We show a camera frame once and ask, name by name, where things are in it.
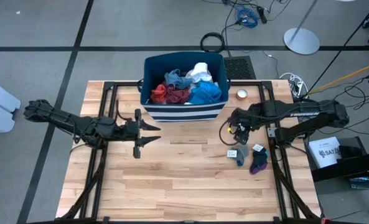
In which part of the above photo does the glossy printed packet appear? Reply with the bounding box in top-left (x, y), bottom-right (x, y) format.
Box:
top-left (349, 176), bottom-right (369, 190)

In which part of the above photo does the black metal table frame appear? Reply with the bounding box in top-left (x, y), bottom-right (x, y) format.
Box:
top-left (59, 80), bottom-right (324, 224)

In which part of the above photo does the navy white striped fabric basket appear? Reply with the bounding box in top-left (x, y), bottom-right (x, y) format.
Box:
top-left (136, 51), bottom-right (231, 123)

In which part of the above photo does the small round gold tin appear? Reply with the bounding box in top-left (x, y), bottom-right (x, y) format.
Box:
top-left (235, 88), bottom-right (248, 101)

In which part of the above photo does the blue coiled cable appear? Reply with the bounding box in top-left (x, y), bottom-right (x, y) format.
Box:
top-left (235, 6), bottom-right (259, 29)

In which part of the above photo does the black floor vent grate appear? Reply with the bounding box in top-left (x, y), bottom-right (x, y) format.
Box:
top-left (223, 55), bottom-right (257, 80)

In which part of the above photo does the yellow cable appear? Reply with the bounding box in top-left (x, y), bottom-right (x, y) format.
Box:
top-left (308, 60), bottom-right (369, 95)

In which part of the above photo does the slate blue ribbed garment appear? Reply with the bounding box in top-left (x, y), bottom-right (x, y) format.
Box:
top-left (164, 68), bottom-right (194, 90)

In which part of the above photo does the white cable bundle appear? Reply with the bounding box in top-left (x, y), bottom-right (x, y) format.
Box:
top-left (279, 72), bottom-right (309, 102)

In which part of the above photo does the grey sock pair with tag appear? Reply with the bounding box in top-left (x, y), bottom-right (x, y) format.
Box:
top-left (227, 144), bottom-right (250, 167)

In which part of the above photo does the black power strip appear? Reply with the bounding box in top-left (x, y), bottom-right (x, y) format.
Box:
top-left (256, 5), bottom-right (268, 25)

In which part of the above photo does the purple black sock pair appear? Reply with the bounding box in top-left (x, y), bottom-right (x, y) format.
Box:
top-left (249, 143), bottom-right (269, 175)

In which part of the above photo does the black flat device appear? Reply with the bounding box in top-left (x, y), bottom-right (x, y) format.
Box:
top-left (338, 144), bottom-right (364, 160)

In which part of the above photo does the black side cart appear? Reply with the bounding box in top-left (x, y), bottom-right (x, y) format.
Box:
top-left (308, 136), bottom-right (369, 215)

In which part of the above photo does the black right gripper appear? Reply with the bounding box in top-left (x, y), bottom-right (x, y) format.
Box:
top-left (228, 107), bottom-right (256, 146)

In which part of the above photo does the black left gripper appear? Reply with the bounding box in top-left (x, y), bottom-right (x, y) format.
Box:
top-left (109, 108), bottom-right (162, 159)

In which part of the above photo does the maroon garment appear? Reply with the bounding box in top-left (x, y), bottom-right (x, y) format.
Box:
top-left (164, 82), bottom-right (191, 105)

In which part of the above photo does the grey round-base floor stand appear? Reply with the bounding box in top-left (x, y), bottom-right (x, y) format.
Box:
top-left (283, 0), bottom-right (320, 56)

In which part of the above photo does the cream white small garment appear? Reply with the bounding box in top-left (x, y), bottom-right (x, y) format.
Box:
top-left (185, 62), bottom-right (215, 84)

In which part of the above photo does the black coiled cable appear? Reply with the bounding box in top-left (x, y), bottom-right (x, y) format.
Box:
top-left (199, 32), bottom-right (227, 55)

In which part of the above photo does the white printed box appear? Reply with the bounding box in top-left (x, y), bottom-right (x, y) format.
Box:
top-left (307, 136), bottom-right (343, 169)

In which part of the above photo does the thin black pole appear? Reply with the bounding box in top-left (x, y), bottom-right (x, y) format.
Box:
top-left (307, 1), bottom-right (369, 96)

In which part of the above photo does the bright teal blue garment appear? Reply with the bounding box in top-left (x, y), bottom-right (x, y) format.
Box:
top-left (189, 80), bottom-right (223, 105)

